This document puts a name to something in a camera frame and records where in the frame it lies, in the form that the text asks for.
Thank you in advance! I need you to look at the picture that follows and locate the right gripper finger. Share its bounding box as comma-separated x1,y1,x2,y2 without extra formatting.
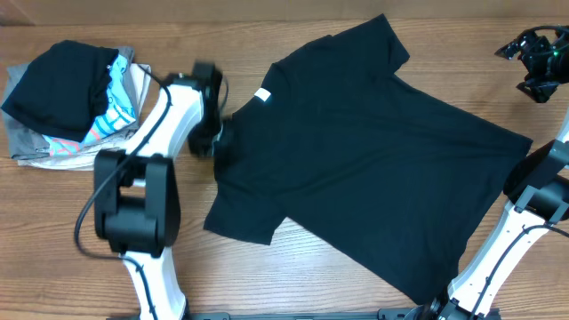
517,82,559,103
494,39,525,60

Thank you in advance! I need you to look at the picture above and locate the black t-shirt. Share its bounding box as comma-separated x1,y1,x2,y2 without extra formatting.
204,15,532,304

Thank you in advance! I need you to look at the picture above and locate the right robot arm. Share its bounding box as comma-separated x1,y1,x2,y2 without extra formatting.
404,25,568,320

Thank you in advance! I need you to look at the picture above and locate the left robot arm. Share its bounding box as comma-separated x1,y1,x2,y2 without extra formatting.
85,61,228,319

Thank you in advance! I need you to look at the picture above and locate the folded blue striped garment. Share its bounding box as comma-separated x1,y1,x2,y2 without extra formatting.
44,54,138,156

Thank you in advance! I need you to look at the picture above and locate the folded beige garment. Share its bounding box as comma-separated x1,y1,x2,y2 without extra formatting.
18,63,151,171

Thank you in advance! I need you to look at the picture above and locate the folded black garment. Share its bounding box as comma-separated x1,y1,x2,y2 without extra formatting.
2,40,119,142

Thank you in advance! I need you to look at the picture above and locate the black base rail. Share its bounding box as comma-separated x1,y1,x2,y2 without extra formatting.
182,307,422,320

